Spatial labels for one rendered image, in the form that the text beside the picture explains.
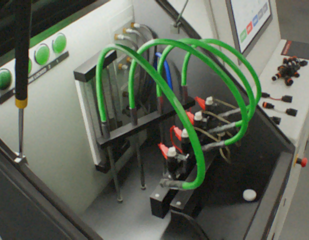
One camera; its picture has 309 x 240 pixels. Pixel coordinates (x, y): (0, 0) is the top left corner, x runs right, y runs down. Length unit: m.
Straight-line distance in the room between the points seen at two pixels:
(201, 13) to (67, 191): 0.64
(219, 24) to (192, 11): 0.10
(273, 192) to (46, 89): 0.66
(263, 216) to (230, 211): 0.18
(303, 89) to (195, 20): 0.54
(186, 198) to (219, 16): 0.55
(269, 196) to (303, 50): 0.85
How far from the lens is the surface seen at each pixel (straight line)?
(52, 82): 0.92
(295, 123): 1.27
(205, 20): 1.10
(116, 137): 1.01
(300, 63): 1.60
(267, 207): 1.03
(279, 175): 1.12
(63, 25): 0.87
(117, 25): 1.09
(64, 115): 0.98
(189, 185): 0.73
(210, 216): 1.15
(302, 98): 1.40
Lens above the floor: 1.74
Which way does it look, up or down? 37 degrees down
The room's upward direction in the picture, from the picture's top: 5 degrees counter-clockwise
